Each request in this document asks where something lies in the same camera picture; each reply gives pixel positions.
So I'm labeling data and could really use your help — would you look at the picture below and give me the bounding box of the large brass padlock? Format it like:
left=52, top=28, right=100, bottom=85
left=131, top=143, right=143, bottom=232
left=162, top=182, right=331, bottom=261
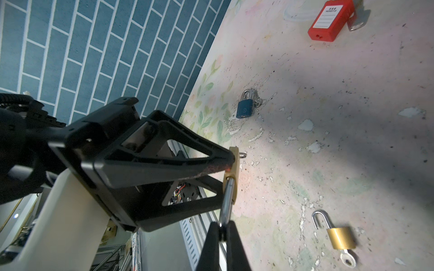
left=219, top=147, right=247, bottom=228

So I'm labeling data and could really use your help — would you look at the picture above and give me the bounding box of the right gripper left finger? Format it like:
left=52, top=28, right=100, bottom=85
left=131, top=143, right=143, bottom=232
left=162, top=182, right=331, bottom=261
left=196, top=222, right=220, bottom=271

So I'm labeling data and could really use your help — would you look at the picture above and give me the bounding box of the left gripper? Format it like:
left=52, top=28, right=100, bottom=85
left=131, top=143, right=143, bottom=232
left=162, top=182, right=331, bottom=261
left=47, top=97, right=235, bottom=232

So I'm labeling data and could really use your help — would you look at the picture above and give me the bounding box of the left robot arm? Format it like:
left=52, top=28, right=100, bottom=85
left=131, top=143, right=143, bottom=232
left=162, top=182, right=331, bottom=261
left=1, top=94, right=237, bottom=232

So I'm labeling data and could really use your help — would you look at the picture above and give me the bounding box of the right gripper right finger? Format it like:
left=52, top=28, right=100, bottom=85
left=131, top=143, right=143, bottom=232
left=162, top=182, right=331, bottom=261
left=224, top=221, right=252, bottom=271

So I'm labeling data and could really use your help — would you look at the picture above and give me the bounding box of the red padlock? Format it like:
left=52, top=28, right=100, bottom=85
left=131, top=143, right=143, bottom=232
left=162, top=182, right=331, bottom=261
left=308, top=0, right=371, bottom=42

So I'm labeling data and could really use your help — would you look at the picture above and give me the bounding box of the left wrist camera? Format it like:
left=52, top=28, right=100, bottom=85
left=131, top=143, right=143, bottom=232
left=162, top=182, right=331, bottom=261
left=1, top=169, right=110, bottom=271

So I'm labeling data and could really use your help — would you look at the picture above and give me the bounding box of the blue padlock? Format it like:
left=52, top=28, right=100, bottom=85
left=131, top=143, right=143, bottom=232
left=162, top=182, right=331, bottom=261
left=236, top=89, right=263, bottom=119

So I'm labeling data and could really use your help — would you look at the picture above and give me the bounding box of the small brass padlock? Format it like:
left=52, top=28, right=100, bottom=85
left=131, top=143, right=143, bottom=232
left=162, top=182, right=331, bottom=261
left=312, top=210, right=357, bottom=269

